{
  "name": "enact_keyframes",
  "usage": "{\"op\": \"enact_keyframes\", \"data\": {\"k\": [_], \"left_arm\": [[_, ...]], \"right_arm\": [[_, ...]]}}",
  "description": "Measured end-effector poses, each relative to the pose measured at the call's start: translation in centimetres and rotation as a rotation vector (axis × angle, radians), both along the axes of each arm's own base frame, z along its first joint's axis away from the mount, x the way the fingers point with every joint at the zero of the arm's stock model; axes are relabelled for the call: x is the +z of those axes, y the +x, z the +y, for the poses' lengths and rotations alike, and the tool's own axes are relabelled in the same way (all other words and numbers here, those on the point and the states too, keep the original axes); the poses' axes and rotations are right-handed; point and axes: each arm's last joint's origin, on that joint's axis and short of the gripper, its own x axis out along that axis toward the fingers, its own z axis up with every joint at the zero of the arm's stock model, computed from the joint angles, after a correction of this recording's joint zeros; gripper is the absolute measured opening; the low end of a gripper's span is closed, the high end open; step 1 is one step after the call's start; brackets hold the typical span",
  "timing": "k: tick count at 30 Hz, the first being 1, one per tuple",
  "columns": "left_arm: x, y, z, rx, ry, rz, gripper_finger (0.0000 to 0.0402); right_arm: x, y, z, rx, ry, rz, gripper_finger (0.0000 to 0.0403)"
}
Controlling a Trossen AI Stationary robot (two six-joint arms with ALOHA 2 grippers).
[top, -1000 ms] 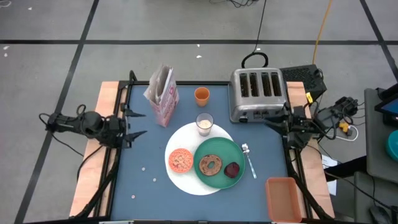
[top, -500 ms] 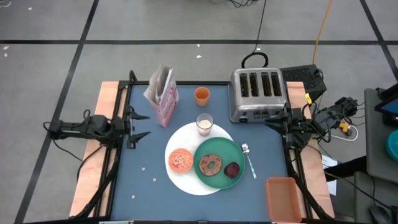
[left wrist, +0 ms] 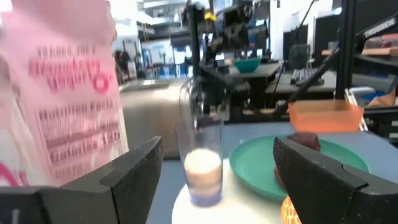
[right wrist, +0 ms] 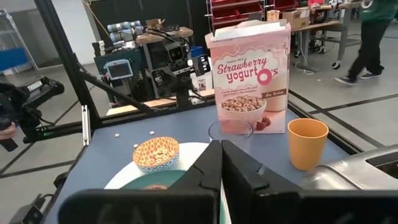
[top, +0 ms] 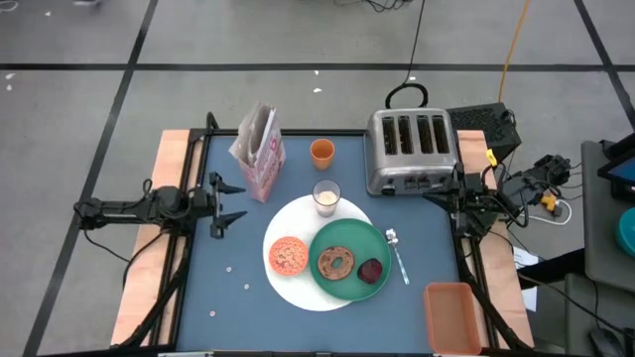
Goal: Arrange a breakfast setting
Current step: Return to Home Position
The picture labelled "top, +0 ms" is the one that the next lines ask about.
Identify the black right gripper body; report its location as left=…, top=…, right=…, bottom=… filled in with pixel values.
left=453, top=162, right=490, bottom=237

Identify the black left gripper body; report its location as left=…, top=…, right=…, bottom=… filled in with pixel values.
left=190, top=171, right=223, bottom=240

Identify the pink strawberry yogurt cereal box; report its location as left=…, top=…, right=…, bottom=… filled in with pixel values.
left=228, top=101, right=288, bottom=204

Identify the silver spoon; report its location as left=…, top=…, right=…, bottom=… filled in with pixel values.
left=385, top=227, right=412, bottom=287

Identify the dark red plum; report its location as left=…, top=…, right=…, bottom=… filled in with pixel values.
left=356, top=257, right=384, bottom=286

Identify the brown bagel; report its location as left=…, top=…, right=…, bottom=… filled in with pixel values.
left=317, top=246, right=356, bottom=282

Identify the stainless steel four-slot toaster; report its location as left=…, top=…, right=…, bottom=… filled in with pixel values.
left=365, top=107, right=461, bottom=196

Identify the blue white patterned bowl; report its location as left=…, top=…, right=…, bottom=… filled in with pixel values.
left=268, top=235, right=310, bottom=278

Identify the black computer box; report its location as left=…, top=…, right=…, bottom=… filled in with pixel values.
left=445, top=102, right=522, bottom=165

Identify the round white woven placemat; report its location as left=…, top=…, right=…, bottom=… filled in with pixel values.
left=262, top=193, right=374, bottom=312

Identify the clear glass with milk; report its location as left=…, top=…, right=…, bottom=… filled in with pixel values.
left=312, top=178, right=342, bottom=218

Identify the orange plastic cup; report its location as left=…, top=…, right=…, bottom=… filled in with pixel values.
left=310, top=138, right=336, bottom=172

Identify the green plate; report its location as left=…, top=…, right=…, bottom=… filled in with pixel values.
left=309, top=218, right=393, bottom=302

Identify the orange rectangular plastic tray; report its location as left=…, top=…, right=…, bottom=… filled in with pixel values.
left=422, top=282, right=482, bottom=356

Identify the grey side cart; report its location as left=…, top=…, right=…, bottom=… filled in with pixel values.
left=579, top=140, right=635, bottom=294

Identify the black tablet screen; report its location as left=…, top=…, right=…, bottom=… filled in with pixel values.
left=597, top=131, right=635, bottom=202

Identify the teal round dish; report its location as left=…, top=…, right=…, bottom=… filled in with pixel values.
left=614, top=206, right=635, bottom=259

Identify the black computer mouse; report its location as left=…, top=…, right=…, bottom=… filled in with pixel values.
left=588, top=326, right=627, bottom=357

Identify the white cable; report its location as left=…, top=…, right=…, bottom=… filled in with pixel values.
left=525, top=197, right=572, bottom=227

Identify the yellow cable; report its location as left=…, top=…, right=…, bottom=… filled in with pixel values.
left=498, top=0, right=532, bottom=104

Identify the black toaster power cable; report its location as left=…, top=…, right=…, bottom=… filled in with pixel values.
left=385, top=0, right=429, bottom=109

